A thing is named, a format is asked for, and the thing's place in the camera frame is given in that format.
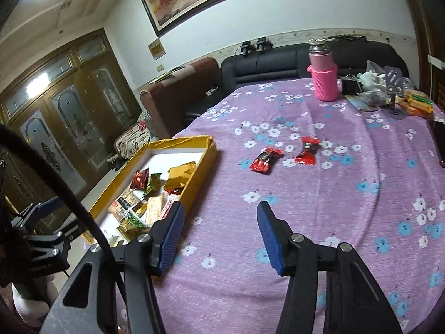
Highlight grey phone stand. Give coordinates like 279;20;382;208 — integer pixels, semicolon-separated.
383;65;407;116

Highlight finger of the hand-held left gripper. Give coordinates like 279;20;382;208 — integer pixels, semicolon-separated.
19;196;64;227
51;220;88;241

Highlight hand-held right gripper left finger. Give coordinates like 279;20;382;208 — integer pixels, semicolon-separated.
40;200;185;334

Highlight brown striped snack packet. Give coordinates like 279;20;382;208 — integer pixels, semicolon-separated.
108;190;144;221

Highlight wooden cabinet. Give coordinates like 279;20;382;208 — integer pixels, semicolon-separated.
394;0;445;114

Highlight black leather sofa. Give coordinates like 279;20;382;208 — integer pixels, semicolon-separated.
182;38;410;127

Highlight red and white snack packet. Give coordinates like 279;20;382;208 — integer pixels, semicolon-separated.
160;195;181;220

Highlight white plastic bag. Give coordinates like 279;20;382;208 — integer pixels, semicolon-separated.
357;60;388;93

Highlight orange snack packets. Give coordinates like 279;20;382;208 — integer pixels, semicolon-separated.
398;89;435;118

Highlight beige snack packet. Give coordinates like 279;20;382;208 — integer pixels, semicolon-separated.
144;195;168;225

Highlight person's left hand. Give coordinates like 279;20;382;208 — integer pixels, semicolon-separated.
11;274;60;328

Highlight dark plastic bag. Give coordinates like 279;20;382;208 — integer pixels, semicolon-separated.
361;90;387;108

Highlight yellow snack packet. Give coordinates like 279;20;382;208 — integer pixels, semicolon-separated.
163;162;197;193

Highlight red gold candy packet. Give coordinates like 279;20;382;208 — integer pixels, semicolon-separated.
295;137;321;167

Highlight black cable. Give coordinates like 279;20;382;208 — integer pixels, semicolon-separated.
0;123;127;303

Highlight dark red snack packet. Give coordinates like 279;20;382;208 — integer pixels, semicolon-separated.
249;147;284;175

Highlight green and white snack packet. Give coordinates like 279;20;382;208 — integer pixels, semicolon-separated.
118;214;150;239

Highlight purple floral tablecloth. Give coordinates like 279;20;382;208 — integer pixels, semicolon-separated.
115;77;445;334

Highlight yellow wall notice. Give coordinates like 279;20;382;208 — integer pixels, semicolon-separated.
149;38;166;60

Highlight small black box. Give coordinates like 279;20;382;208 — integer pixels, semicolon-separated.
341;76;359;95

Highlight pink flask bottle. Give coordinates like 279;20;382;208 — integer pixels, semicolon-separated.
306;38;340;102

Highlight framed horse painting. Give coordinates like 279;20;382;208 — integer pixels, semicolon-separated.
137;0;294;38

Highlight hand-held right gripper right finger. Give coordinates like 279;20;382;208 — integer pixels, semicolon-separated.
256;201;404;334

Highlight yellow cardboard box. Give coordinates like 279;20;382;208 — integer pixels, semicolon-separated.
81;135;218;247

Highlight black smartphone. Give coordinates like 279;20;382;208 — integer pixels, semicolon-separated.
428;118;445;169

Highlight brown armchair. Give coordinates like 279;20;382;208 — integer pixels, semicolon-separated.
140;57;222;140

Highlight wooden glass double door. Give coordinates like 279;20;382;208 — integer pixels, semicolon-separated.
0;28;141;223

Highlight patterned blanket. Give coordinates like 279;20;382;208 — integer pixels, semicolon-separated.
114;109;155;162

